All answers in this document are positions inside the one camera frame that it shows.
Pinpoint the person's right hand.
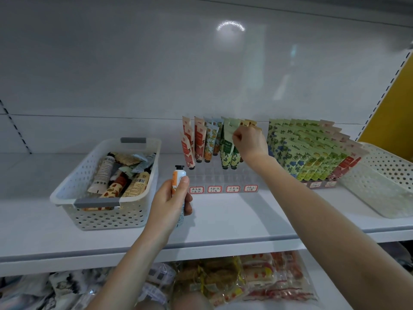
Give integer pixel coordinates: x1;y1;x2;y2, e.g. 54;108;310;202
232;124;271;167

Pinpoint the person's left hand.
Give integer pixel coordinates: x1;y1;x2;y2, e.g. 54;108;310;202
145;176;193;240

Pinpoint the pale blue floral hand cream tube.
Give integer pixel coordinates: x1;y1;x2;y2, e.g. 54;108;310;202
172;165;188;191

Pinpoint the row of hand cream tubes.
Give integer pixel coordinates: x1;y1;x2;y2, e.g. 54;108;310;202
181;116;370;185

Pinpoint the pile of pale hand cream tubes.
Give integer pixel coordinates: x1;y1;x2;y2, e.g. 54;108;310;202
87;150;157;199

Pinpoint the white perforated plastic basket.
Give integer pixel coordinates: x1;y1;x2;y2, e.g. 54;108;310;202
339;142;413;219
50;137;162;230

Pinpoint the white metal shelf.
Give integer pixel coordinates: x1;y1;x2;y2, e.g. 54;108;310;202
0;0;413;310

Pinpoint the person's right forearm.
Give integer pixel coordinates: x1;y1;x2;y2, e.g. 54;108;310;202
253;157;413;310

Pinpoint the person's left forearm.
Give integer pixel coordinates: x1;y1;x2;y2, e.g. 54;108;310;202
87;229;176;310

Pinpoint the person's right leg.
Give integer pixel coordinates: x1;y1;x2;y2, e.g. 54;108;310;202
171;291;214;310

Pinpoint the person's leg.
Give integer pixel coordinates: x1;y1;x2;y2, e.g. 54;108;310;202
171;291;214;310
136;297;172;310

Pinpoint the person's left leg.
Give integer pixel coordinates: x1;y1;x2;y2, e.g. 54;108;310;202
136;297;172;310

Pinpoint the clear divider tray with labels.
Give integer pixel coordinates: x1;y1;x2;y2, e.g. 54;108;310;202
190;180;338;194

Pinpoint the pile of snack packets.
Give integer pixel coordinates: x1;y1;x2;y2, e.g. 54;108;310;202
0;250;317;310

